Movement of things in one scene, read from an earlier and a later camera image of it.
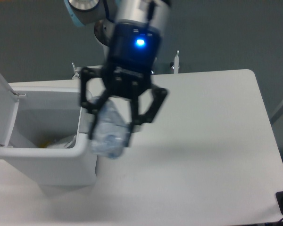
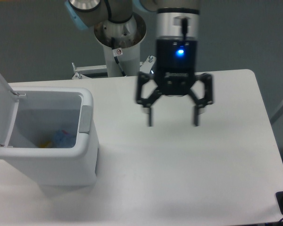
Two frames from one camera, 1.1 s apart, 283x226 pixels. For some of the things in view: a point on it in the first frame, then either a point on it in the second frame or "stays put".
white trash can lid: [4, 102] stays put
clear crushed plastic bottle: [111, 133] -> [61, 139]
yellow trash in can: [44, 145] stays put
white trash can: [52, 146] stays put
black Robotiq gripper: [134, 49] -> [176, 60]
